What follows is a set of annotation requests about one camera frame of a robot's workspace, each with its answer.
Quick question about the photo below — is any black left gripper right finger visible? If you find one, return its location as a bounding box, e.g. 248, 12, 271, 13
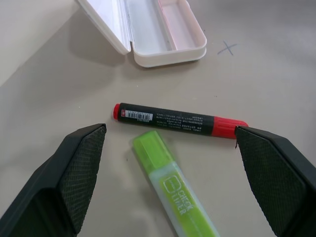
234, 125, 316, 237

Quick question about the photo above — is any black marker with red cap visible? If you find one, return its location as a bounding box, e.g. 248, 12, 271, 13
113, 102, 249, 140

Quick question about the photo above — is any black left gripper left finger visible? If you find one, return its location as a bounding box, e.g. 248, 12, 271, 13
0, 123, 107, 237

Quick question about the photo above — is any white plastic pencil case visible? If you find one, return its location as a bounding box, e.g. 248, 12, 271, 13
75, 0, 207, 69

